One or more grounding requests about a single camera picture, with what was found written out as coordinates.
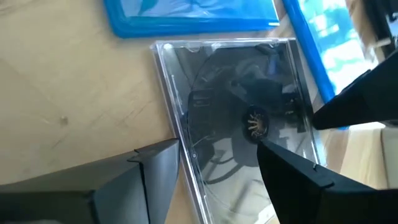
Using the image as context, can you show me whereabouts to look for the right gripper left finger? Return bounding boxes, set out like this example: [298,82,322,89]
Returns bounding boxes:
[0,138,182,224]

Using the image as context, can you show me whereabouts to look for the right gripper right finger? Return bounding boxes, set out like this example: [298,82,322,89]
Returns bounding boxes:
[256,139,398,224]

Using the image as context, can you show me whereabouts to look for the blue jewel case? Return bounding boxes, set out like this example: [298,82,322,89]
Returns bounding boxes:
[281,0,381,105]
[103,0,280,39]

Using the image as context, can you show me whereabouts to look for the clear jewel case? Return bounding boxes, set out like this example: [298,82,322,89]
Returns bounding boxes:
[150,37,327,224]

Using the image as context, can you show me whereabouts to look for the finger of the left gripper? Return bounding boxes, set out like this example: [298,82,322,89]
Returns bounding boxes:
[312,49,398,130]

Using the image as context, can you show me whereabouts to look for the black aluminium rig frame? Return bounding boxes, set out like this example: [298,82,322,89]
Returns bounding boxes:
[363,0,398,60]

